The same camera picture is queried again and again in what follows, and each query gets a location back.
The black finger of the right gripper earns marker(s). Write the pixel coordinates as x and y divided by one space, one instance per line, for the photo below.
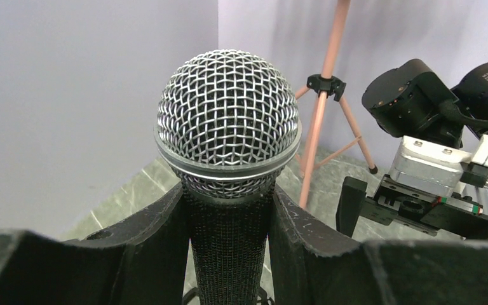
352 198

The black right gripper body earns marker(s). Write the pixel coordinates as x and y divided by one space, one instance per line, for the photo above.
425 212

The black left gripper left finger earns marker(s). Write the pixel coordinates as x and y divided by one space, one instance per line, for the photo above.
138 260

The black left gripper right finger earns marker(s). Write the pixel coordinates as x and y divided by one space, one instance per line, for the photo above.
311 263

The black microphone silver grille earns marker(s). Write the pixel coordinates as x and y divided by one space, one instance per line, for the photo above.
227 124

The black tripod shock-mount stand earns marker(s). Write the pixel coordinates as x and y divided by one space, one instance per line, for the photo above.
261 297

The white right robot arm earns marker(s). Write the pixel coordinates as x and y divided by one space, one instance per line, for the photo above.
411 100

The pink music stand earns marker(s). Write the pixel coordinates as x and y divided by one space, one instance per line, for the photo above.
323 86

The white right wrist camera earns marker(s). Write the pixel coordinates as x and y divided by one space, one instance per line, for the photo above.
429 167

